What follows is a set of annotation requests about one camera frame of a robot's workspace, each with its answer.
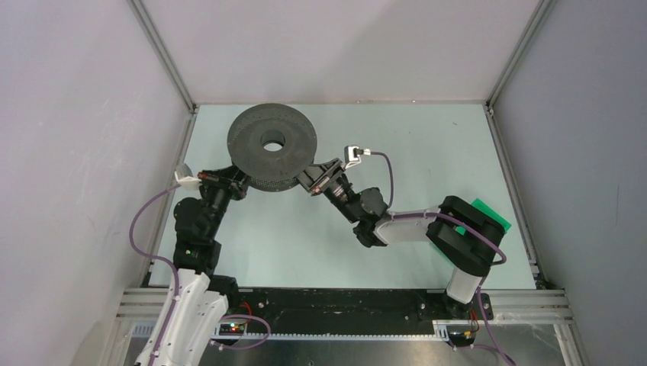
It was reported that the controller board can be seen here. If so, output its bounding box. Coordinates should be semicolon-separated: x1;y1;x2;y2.
447;331;478;350
217;323;246;338

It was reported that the right controller board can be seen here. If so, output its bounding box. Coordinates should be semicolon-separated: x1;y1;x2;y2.
447;331;478;350

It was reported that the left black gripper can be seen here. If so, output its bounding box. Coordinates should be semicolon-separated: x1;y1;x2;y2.
198;158;256;240

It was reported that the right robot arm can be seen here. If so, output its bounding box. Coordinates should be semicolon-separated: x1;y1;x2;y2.
296;146;509;319

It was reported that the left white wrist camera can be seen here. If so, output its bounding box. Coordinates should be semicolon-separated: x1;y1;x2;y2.
174;163;201;191

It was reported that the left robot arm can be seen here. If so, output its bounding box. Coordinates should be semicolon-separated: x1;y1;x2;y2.
135;165;249;365

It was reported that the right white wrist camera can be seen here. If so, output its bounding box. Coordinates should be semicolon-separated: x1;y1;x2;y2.
344;146;364;169

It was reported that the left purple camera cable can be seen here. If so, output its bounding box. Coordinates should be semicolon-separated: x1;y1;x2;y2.
128;184;183;366

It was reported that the white slotted cable duct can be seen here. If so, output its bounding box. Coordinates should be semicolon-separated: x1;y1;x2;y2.
211;323;449;342

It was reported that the left controller board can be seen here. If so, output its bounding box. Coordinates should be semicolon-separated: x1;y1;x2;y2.
217;323;246;338

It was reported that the aluminium frame rail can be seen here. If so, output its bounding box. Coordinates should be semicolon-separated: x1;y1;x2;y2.
127;0;197;114

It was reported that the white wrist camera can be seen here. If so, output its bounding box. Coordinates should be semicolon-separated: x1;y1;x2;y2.
344;146;364;169
174;163;201;191

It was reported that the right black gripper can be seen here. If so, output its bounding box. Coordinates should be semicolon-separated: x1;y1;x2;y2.
287;158;360;223

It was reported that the green plastic tray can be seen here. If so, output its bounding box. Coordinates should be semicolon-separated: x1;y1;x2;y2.
452;197;512;236

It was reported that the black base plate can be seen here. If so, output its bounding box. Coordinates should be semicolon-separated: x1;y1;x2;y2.
230;287;494;335

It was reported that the dark grey cable spool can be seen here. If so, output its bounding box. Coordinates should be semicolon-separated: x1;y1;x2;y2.
227;103;317;192

